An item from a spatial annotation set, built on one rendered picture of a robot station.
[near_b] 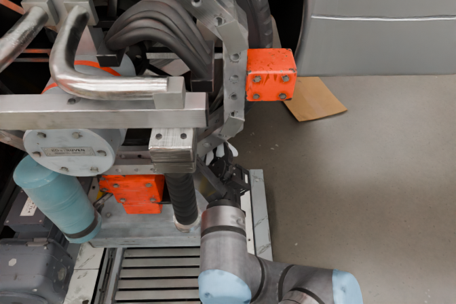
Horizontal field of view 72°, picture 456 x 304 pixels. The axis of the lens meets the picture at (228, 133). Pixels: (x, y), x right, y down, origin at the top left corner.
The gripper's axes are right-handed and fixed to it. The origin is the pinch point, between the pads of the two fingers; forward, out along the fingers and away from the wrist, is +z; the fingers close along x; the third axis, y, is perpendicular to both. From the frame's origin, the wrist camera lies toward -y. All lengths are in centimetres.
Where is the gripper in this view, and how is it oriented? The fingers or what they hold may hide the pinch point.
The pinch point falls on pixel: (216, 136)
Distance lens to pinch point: 77.6
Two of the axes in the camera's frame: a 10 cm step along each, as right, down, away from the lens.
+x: 7.1, -4.8, -5.2
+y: 7.1, 4.6, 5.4
